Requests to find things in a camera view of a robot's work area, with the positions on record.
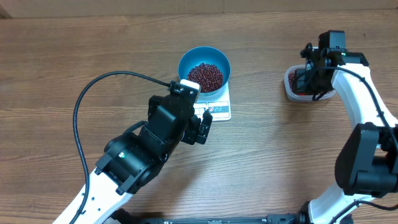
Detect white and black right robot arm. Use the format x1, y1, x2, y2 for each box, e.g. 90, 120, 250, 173
284, 30, 397, 223

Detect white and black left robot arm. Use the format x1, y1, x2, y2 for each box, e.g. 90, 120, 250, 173
55, 95, 213, 223

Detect white digital kitchen scale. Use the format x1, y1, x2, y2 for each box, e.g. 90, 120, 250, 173
193, 83, 231, 122

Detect red beans in bowl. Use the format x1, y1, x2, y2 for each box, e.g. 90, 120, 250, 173
187, 63, 224, 93

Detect blue metal bowl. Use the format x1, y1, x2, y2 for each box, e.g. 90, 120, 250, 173
177, 46, 231, 96

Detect red beans in container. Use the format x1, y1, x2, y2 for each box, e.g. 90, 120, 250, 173
288, 72, 297, 94

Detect clear plastic container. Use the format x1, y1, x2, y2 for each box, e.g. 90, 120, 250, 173
284, 65, 336, 103

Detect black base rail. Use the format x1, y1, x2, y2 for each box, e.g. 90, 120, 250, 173
105, 208, 308, 224

